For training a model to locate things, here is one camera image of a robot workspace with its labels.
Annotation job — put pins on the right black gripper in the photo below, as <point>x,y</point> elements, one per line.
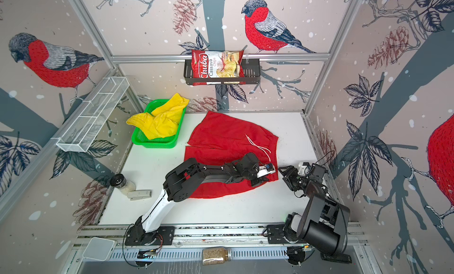
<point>291,170</point>

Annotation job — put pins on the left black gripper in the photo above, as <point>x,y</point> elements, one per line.
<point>259,180</point>

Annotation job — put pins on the red shorts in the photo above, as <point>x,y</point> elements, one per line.
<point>221,139</point>

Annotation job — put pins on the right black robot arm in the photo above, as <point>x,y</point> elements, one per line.
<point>324,222</point>

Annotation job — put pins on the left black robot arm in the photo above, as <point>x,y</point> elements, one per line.
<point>183,181</point>

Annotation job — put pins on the yellow shorts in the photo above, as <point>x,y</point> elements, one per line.
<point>163,121</point>

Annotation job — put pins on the glass jar of grains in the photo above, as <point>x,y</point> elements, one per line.
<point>216,255</point>

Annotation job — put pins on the black remote device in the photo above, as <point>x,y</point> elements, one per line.
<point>341,258</point>

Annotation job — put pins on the red Chuba chips bag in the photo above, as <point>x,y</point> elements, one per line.
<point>216,64</point>

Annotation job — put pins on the green plastic basket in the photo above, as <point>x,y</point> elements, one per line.
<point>139,138</point>

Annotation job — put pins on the small white flat block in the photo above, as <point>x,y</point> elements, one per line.
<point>139,195</point>

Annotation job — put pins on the black-capped white bottle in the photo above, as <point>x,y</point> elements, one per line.
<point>120,182</point>

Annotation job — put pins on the white square pad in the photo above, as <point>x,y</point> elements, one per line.
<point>99,249</point>

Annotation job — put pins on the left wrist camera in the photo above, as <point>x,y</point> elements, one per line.
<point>265,170</point>

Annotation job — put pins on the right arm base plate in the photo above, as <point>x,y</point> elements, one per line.
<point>281,234</point>

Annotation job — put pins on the black wall shelf basket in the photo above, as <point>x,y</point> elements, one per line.
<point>251,69</point>

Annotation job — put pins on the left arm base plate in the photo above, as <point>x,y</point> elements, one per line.
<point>136,236</point>

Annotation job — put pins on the white wire mesh basket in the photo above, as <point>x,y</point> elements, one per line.
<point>95,112</point>

